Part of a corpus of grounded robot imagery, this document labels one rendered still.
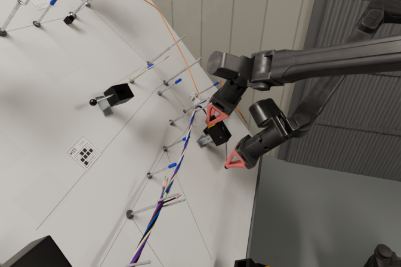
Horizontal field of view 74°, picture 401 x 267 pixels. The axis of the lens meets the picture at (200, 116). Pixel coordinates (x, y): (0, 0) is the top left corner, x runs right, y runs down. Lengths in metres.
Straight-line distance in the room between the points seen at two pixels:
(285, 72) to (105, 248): 0.47
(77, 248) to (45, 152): 0.16
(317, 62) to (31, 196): 0.53
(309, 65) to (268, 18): 1.43
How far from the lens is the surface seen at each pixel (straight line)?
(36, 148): 0.51
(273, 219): 2.04
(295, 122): 0.71
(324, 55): 0.54
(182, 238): 0.65
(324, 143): 2.37
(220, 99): 0.69
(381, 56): 0.51
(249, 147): 0.74
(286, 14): 1.95
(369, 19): 0.92
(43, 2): 0.70
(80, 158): 0.53
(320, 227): 2.11
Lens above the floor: 1.60
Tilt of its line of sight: 33 degrees down
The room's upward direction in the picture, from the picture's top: 1 degrees clockwise
